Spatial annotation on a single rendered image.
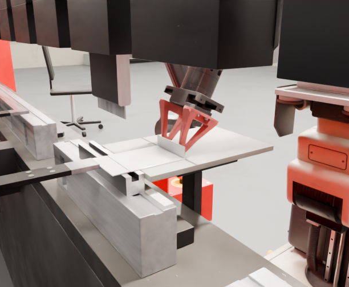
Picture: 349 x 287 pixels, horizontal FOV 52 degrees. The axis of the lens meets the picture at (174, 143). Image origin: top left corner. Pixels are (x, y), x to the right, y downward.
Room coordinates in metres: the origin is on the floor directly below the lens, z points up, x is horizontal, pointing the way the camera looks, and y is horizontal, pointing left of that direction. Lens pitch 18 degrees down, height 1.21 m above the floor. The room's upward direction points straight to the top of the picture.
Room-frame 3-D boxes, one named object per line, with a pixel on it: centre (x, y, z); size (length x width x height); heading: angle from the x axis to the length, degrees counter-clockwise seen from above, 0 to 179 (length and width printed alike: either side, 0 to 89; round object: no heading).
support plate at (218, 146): (0.63, -0.02, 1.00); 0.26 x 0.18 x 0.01; 124
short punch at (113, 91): (0.55, 0.10, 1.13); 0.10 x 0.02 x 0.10; 34
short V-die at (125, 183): (0.57, 0.11, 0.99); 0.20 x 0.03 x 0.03; 34
